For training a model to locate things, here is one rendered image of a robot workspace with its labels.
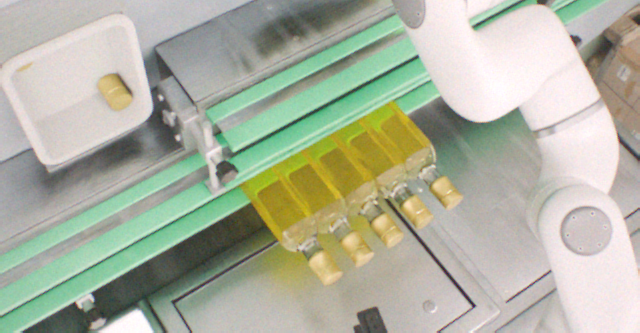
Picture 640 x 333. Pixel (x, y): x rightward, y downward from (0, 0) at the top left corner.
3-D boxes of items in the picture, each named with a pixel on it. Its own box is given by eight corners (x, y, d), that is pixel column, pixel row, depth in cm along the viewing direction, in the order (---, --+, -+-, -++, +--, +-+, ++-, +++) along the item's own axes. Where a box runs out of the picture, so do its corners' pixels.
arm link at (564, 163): (616, 97, 79) (679, 217, 80) (584, 93, 92) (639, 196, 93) (496, 159, 81) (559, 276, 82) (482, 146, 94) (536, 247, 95)
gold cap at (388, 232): (368, 230, 118) (385, 252, 117) (370, 220, 115) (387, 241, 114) (386, 219, 120) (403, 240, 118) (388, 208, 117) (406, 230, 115)
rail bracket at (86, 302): (56, 275, 122) (93, 343, 116) (45, 258, 116) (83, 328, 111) (79, 263, 123) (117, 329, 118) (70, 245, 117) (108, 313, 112)
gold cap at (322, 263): (306, 267, 114) (323, 290, 112) (307, 257, 111) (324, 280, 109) (325, 255, 115) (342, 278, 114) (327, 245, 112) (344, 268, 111)
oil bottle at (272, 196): (220, 161, 125) (292, 261, 116) (218, 143, 120) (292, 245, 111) (249, 146, 127) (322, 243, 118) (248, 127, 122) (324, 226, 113)
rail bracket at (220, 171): (183, 159, 117) (225, 219, 112) (170, 93, 103) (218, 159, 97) (200, 150, 118) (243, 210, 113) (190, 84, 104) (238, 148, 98)
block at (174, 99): (159, 121, 118) (182, 153, 115) (151, 84, 110) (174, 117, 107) (180, 111, 119) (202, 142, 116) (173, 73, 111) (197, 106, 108)
